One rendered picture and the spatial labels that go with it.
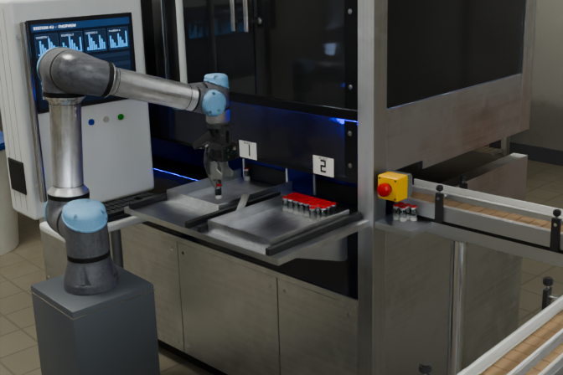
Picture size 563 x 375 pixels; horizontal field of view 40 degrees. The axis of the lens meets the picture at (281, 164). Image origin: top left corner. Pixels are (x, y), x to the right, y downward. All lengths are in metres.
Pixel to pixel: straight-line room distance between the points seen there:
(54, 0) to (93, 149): 0.54
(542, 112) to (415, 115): 4.07
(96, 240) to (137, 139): 0.86
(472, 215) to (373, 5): 0.66
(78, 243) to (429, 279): 1.20
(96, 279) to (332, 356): 0.89
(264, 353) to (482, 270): 0.88
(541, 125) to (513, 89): 3.51
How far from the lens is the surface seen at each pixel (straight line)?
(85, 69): 2.06
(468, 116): 2.71
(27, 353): 3.65
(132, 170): 2.93
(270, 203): 2.44
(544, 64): 6.39
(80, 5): 2.76
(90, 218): 2.11
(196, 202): 2.49
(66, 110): 2.19
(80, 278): 2.16
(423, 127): 2.47
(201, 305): 3.08
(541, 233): 2.18
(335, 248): 2.38
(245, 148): 2.64
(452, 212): 2.30
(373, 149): 2.27
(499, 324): 3.25
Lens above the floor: 1.66
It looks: 15 degrees down
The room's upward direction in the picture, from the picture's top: 2 degrees counter-clockwise
